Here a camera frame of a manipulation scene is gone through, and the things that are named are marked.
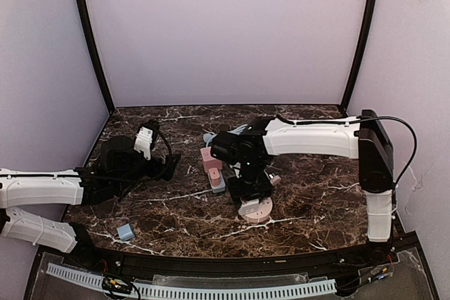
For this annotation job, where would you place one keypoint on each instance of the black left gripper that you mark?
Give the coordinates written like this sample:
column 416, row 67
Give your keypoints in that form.
column 163, row 166

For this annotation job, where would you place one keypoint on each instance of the small pink plug adapter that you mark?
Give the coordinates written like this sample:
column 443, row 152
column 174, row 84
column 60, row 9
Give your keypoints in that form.
column 214, row 176

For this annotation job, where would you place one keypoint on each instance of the black frame post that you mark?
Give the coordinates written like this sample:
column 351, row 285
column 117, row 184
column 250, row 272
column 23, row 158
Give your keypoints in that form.
column 94, row 55
column 358, row 55

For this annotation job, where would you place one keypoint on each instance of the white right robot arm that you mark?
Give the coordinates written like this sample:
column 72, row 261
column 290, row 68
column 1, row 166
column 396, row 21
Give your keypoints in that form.
column 362, row 137

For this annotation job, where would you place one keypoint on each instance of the light blue power strip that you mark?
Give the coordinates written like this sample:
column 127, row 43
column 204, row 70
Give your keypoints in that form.
column 221, row 188

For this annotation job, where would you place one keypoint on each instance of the round pink socket hub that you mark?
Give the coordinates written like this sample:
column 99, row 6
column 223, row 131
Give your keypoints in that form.
column 265, row 208

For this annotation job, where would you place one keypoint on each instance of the small blue plug adapter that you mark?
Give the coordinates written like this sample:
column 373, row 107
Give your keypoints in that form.
column 125, row 232

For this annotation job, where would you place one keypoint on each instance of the white cube socket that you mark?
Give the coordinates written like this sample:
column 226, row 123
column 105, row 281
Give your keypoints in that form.
column 249, row 207

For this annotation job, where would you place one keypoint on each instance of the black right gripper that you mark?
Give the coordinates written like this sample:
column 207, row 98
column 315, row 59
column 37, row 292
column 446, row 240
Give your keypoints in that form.
column 251, row 191

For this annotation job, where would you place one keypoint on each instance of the black front frame rail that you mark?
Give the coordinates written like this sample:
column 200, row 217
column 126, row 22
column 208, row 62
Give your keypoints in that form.
column 338, row 263

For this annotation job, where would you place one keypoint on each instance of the white slotted cable duct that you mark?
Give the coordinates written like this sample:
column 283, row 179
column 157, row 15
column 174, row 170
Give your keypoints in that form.
column 94, row 281

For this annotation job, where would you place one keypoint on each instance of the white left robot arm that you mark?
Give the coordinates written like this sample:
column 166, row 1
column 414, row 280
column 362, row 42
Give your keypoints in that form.
column 20, row 188

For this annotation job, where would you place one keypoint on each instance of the black right frame post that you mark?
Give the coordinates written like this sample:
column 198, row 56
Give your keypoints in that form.
column 358, row 55

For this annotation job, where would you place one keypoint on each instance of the black left frame post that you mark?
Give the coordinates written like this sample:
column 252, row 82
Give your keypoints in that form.
column 94, row 55

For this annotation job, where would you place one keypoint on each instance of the pink cube socket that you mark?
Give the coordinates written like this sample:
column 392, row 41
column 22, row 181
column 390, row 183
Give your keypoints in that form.
column 208, row 161

